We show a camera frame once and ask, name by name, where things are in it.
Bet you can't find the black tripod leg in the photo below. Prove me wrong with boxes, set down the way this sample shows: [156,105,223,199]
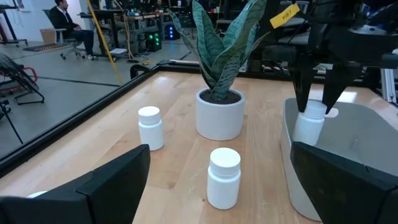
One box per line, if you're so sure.
[0,99,24,145]

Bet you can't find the black red metal frame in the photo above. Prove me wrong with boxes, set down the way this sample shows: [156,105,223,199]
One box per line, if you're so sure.
[0,52,45,106]

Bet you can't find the yellow cable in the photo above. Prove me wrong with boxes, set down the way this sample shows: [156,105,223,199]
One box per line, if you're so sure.
[86,0,124,85]

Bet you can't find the desk with wooden top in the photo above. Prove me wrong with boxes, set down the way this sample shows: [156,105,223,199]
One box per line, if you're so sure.
[123,11,170,54]

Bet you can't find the computer tower blue lights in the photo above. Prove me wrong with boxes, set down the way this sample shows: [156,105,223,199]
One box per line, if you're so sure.
[164,24,182,41]

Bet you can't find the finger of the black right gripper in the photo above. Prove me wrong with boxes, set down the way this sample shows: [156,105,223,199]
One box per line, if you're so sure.
[287,63,318,113]
[321,63,363,115]

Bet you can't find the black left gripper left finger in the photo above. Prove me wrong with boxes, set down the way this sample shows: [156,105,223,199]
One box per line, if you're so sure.
[0,144,151,224]

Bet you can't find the black table frame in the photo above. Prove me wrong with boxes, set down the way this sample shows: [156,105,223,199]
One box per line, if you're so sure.
[0,58,398,179]

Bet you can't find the snake plant in white pot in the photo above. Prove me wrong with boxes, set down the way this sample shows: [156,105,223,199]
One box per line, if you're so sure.
[167,0,271,142]

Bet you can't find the black desk stand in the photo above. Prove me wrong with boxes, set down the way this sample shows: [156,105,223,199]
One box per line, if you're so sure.
[0,4,29,47]

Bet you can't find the silver aluminium post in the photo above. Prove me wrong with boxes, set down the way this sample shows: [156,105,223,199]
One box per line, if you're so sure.
[380,68,398,104]

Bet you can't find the brown cardboard box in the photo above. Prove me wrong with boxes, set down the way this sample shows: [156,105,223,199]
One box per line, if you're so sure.
[39,28,58,44]

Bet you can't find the white pill bottle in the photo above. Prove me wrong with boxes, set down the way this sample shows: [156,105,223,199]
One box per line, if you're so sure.
[292,100,328,147]
[137,106,165,152]
[206,147,242,210]

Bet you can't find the yellow paper tag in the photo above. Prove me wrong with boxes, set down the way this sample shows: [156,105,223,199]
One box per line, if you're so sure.
[269,3,301,30]

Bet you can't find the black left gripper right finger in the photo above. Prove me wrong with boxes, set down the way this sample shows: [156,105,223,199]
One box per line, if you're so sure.
[290,141,398,224]

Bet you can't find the person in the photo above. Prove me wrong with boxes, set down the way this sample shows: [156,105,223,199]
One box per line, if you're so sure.
[49,0,98,61]

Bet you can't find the grey office chair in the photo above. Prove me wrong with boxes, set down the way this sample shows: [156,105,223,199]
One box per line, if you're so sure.
[42,9,86,60]

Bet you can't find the computer tower green lights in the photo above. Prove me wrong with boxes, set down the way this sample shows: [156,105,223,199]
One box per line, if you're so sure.
[144,30,163,53]

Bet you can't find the grey plastic basket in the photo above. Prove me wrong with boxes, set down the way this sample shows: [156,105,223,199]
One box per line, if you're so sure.
[279,97,398,222]

